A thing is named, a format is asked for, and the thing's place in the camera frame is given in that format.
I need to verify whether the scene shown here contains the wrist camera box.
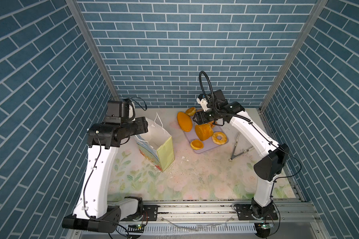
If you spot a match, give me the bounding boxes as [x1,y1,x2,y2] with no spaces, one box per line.
[196,90,228,112]
[104,100,135,124]

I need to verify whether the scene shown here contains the aluminium corner post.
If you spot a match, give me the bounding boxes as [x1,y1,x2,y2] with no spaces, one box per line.
[66,0,119,100]
[259,0,328,113]

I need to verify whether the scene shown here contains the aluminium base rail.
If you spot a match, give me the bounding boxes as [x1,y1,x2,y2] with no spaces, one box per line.
[66,199,330,239]

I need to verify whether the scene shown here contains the aluminium right corner post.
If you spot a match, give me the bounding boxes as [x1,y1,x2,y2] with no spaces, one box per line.
[259,0,328,113]

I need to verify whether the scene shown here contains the large orange loaf chunk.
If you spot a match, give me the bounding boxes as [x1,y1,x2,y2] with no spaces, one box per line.
[194,123,214,141]

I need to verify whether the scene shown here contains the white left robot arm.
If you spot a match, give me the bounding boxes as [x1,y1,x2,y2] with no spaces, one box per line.
[62,117,148,234]

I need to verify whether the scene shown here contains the lilac plastic tray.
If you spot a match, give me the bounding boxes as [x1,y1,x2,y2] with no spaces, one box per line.
[184,123,228,154]

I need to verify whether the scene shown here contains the aluminium left corner post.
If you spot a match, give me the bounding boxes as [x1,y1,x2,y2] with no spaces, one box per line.
[66,0,119,100]

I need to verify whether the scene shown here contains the yellow tart shell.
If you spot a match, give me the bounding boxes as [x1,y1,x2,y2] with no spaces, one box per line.
[185,107,196,117]

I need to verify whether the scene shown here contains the plain ring donut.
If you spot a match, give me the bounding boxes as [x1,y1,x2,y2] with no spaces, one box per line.
[212,131,227,145]

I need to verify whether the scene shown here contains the metal tongs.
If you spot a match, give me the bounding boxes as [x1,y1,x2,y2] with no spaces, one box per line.
[229,133,254,162]

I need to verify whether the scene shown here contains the orange egg tart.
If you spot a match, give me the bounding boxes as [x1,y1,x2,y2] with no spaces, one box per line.
[190,139,204,150]

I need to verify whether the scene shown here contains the white vented cable duct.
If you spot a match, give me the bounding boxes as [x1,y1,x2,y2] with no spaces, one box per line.
[128,223,257,236]

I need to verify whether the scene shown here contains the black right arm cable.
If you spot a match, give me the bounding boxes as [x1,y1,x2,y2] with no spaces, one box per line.
[198,71,302,192]

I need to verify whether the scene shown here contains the green floral paper bag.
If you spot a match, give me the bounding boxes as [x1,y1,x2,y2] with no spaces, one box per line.
[135,113,175,172]

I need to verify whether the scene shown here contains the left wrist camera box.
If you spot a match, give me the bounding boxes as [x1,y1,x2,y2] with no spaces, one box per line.
[104,100,135,124]

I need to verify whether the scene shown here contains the long oval orange bread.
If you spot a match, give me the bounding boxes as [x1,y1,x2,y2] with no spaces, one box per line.
[177,112,193,132]

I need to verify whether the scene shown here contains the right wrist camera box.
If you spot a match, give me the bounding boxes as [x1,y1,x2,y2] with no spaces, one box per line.
[196,90,228,112]

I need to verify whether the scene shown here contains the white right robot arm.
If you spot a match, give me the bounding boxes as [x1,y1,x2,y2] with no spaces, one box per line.
[193,99,289,220]

